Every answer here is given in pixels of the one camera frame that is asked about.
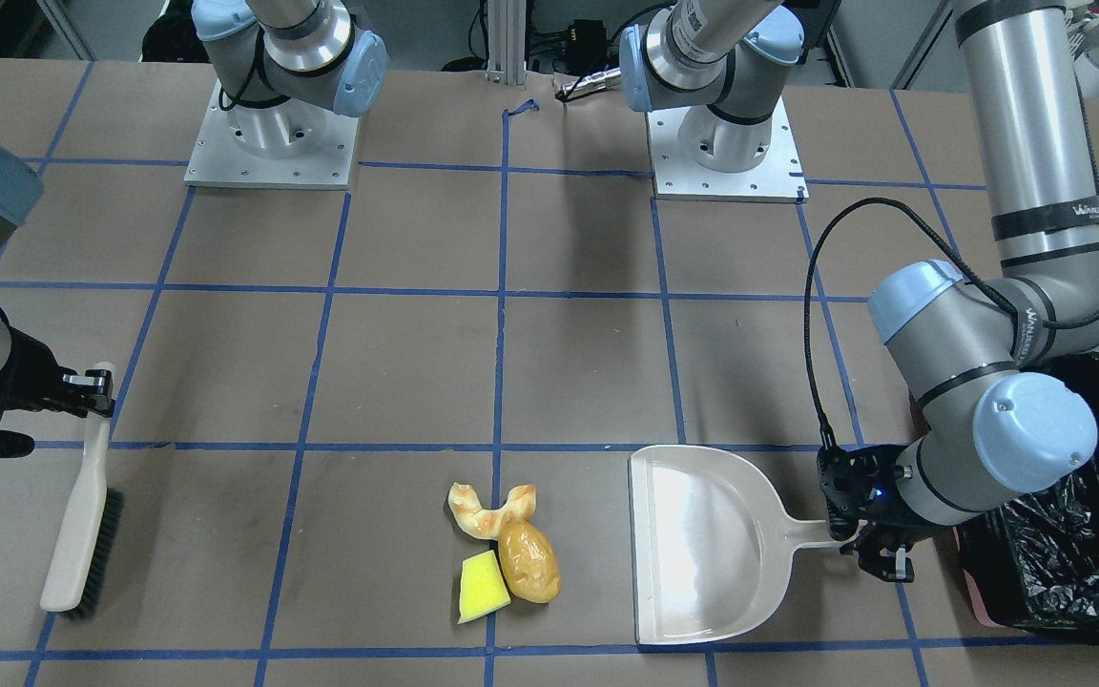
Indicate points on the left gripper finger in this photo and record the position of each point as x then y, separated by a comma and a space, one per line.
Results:
891, 564

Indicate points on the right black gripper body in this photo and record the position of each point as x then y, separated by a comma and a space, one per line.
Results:
31, 371

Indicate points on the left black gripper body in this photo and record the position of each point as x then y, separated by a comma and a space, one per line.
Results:
886, 530

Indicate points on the beige plastic dustpan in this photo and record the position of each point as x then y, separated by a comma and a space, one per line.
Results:
712, 545

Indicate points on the beige hand brush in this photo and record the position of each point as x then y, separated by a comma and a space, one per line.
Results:
77, 572

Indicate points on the brown potato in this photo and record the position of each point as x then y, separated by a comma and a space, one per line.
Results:
528, 562

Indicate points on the curved bread piece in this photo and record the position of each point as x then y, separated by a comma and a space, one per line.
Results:
484, 524

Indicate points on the yellow sponge piece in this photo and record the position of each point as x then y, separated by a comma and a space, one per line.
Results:
483, 588

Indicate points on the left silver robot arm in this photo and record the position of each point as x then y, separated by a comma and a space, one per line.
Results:
969, 349

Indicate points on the black lined trash bin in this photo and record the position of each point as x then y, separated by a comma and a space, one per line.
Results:
1033, 564

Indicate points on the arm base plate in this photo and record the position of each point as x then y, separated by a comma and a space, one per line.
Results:
697, 156
293, 146

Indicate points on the aluminium frame post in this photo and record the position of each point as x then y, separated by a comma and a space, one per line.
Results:
506, 24

